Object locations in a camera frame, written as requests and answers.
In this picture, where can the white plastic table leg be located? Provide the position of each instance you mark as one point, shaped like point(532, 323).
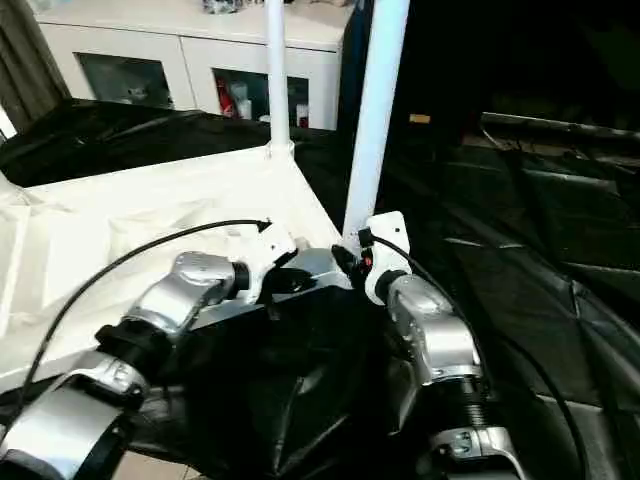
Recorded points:
point(380, 100)
point(277, 75)

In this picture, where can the white plastic table top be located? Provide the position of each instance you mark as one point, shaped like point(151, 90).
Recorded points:
point(125, 210)

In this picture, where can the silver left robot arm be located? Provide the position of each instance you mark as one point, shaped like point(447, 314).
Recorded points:
point(200, 280)

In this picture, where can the yellow label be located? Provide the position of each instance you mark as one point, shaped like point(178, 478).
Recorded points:
point(420, 118)

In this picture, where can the white blue carton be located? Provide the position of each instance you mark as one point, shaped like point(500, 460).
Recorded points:
point(301, 115)

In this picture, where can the black plastic mat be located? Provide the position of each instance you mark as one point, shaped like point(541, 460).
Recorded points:
point(525, 250)

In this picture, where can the red box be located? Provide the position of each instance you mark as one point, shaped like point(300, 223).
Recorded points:
point(225, 97)

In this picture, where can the large black box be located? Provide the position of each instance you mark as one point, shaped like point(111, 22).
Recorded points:
point(525, 55)

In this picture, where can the white glass-door cabinet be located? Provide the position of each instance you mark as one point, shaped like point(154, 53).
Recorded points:
point(150, 35)

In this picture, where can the grey-brown curtain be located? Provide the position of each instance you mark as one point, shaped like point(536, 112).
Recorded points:
point(30, 65)

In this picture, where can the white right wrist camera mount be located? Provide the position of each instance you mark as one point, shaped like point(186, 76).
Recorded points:
point(387, 240)

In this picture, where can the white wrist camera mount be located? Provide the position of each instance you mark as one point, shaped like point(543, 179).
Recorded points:
point(270, 250)
point(387, 240)

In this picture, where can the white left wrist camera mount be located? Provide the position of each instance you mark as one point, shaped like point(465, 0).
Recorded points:
point(270, 250)

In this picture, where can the dark horizontal metal rail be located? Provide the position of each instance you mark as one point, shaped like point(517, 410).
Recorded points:
point(560, 127)

